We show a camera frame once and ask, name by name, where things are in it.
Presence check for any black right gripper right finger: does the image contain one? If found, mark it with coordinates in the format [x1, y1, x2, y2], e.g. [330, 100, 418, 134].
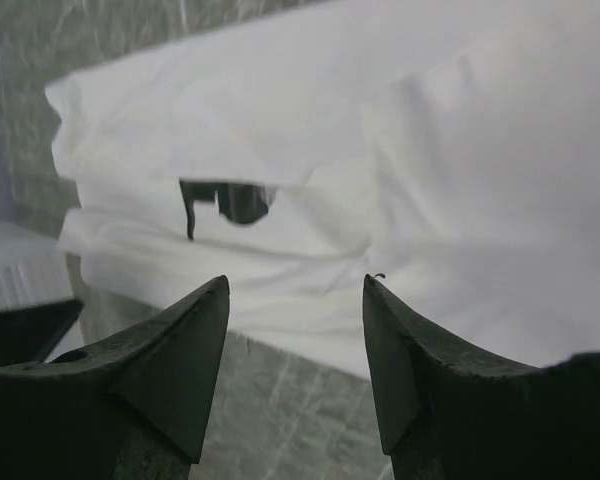
[362, 276, 600, 479]

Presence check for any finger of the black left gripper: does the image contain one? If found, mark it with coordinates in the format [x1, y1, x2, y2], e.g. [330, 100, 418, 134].
[0, 299, 84, 367]

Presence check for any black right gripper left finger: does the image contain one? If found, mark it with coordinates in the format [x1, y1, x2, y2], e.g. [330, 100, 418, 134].
[0, 276, 229, 479]

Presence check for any white t shirt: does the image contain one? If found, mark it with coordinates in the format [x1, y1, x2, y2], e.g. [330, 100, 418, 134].
[46, 1, 600, 376]

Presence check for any white plastic basket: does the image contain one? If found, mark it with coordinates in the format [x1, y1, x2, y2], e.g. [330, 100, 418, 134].
[0, 222, 73, 311]

